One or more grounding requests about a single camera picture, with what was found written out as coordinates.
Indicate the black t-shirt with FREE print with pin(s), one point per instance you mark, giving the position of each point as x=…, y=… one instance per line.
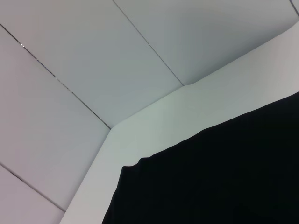
x=210, y=175

